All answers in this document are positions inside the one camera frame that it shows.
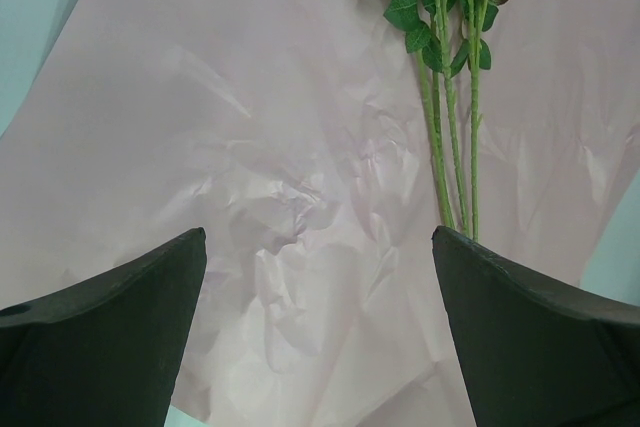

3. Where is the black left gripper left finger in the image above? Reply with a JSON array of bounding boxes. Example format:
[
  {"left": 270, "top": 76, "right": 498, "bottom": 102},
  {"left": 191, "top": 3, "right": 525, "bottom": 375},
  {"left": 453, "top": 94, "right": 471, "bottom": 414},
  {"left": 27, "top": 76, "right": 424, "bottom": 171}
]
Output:
[{"left": 1, "top": 228, "right": 206, "bottom": 426}]

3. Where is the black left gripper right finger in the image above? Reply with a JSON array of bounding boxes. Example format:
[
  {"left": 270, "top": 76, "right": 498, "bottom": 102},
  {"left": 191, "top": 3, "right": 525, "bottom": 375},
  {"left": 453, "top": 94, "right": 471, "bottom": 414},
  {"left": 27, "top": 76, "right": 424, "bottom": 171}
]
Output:
[{"left": 432, "top": 226, "right": 639, "bottom": 427}]

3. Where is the pink wrapping paper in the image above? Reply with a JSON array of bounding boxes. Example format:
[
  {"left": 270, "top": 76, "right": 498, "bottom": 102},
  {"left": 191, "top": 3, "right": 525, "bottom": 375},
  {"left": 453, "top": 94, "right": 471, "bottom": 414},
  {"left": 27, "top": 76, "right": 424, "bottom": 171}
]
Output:
[{"left": 1, "top": 0, "right": 639, "bottom": 426}]

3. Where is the yellow flower bunch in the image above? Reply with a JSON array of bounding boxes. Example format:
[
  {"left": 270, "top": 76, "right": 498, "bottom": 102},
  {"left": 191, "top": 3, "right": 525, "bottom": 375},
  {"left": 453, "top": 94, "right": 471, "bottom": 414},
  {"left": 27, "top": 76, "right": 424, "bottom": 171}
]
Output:
[{"left": 383, "top": 0, "right": 510, "bottom": 240}]

